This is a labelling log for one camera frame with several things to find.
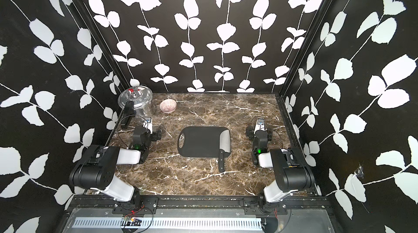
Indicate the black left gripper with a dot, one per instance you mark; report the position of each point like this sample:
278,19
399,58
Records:
155,134

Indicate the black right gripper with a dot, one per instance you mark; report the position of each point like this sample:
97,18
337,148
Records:
250,133

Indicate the black handled kitchen knife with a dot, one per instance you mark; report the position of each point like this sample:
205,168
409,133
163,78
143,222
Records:
224,149

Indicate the black plastic cutting board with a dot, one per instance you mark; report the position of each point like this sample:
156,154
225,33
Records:
200,141

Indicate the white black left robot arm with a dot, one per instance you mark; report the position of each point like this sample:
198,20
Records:
96,168

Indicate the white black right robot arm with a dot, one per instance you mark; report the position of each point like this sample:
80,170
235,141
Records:
290,175

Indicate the pink patterned small bowl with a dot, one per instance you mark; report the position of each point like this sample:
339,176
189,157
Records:
168,106

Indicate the steel pressure cooker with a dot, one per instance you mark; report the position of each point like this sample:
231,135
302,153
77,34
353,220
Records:
135,102

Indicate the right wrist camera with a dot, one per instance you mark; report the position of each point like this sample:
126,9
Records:
260,124

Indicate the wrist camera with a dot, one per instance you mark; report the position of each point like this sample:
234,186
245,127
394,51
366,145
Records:
147,123
260,124

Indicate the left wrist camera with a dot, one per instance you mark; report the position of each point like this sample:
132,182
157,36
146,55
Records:
147,123

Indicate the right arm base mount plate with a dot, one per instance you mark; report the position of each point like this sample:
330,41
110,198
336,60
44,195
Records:
257,206

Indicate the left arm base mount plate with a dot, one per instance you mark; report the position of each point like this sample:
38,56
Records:
146,205

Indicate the white perforated rail strip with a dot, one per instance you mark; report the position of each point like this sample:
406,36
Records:
252,224

